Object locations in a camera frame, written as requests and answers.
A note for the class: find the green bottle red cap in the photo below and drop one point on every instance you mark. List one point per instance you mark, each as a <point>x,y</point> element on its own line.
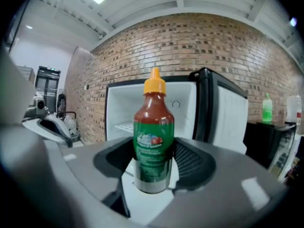
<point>154,139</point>

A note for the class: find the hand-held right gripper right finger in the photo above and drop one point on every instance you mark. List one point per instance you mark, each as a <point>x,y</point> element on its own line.
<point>225,186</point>

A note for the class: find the black double door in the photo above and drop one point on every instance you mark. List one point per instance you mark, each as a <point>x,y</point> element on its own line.
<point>47,89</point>

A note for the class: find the green plastic bottle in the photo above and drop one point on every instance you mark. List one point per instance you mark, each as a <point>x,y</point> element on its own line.
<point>267,110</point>

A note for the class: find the clear plastic container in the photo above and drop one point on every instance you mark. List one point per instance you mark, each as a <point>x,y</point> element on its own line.
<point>294,108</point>

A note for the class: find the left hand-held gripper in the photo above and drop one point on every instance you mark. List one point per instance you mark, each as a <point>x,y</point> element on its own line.
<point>35,108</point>

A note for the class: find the grey rack with white parts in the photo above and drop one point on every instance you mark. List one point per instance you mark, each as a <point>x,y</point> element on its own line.
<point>70,125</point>

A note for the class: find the black mini fridge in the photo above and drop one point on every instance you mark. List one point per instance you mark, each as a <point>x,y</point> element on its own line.
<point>123,103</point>

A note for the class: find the black glass-door cooler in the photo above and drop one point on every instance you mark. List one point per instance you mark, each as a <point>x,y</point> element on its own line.
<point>266,141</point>

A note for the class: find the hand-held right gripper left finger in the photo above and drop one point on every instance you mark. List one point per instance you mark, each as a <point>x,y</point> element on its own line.
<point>83,174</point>

